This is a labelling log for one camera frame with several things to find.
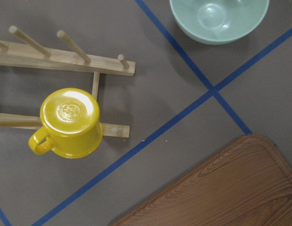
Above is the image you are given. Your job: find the yellow cup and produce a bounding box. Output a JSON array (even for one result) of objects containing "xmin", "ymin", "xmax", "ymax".
[{"xmin": 28, "ymin": 88, "xmax": 103, "ymax": 159}]

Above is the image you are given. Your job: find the green bowl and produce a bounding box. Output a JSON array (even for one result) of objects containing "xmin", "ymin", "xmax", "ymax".
[{"xmin": 169, "ymin": 0, "xmax": 269, "ymax": 45}]

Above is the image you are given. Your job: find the wooden cutting board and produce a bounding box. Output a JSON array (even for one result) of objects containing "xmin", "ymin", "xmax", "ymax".
[{"xmin": 115, "ymin": 135, "xmax": 292, "ymax": 226}]

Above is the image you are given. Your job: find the wooden dish rack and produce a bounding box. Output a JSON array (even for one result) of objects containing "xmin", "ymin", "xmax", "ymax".
[{"xmin": 0, "ymin": 26, "xmax": 136, "ymax": 138}]

